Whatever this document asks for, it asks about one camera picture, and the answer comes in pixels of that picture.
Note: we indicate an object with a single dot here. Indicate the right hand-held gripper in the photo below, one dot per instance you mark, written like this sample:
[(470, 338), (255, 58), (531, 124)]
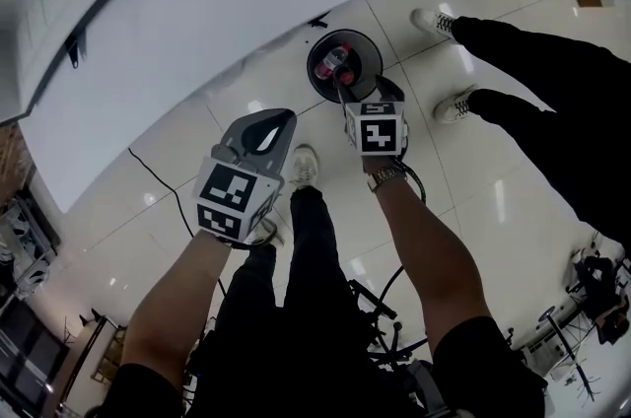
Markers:
[(377, 132)]

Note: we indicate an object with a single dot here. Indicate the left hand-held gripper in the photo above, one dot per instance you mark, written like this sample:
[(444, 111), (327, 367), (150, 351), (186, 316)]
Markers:
[(224, 189)]

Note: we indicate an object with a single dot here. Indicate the black round bin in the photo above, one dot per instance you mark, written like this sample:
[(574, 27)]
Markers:
[(367, 53)]

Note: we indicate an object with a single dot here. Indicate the clear plastic bottle red cap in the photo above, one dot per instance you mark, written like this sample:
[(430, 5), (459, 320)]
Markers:
[(331, 61)]

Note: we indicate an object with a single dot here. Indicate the person's right forearm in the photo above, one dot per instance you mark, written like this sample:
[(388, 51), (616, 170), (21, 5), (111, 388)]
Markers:
[(429, 248)]

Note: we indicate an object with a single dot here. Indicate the person's left forearm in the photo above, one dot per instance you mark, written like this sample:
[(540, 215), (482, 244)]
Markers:
[(167, 307)]

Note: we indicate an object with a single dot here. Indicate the person's right white shoe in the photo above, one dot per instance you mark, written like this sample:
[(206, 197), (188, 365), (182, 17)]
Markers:
[(305, 164)]

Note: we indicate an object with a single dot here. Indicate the person's white shoe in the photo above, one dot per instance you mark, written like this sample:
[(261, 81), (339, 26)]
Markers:
[(305, 164), (429, 19), (451, 108), (268, 236)]

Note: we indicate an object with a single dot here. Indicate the metal wristwatch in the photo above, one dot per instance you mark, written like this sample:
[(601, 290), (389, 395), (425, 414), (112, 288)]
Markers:
[(384, 177)]

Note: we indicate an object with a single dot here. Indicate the person's left white shoe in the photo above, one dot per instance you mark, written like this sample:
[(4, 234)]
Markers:
[(268, 236)]

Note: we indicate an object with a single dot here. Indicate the person's black trousers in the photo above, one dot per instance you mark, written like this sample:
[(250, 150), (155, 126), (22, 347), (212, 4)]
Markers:
[(310, 248)]

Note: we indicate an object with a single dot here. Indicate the black mini fridge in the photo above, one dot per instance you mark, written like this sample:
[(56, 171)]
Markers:
[(49, 12)]

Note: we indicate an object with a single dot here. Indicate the metal storage rack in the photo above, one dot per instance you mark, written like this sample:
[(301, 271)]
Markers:
[(24, 238)]

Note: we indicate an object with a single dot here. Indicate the person's black shirt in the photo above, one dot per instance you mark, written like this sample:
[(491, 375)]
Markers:
[(483, 357)]

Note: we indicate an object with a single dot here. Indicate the black display cabinet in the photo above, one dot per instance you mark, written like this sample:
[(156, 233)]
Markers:
[(29, 347)]

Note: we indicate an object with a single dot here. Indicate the black chest mount bracket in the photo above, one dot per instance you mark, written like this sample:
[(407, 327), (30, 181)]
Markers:
[(379, 317)]

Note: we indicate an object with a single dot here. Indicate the wooden box with frame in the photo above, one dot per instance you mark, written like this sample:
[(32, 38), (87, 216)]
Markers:
[(106, 352)]

